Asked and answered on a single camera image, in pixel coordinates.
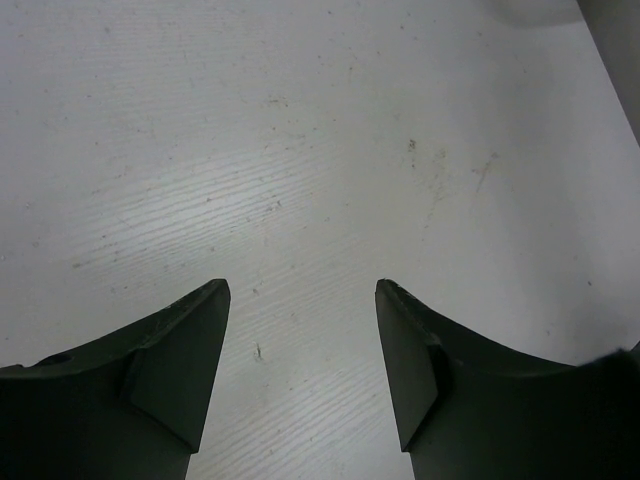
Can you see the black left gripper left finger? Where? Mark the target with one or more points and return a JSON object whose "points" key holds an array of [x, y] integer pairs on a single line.
{"points": [[130, 405]]}

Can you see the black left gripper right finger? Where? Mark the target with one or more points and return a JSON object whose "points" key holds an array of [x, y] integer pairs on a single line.
{"points": [[467, 407]]}

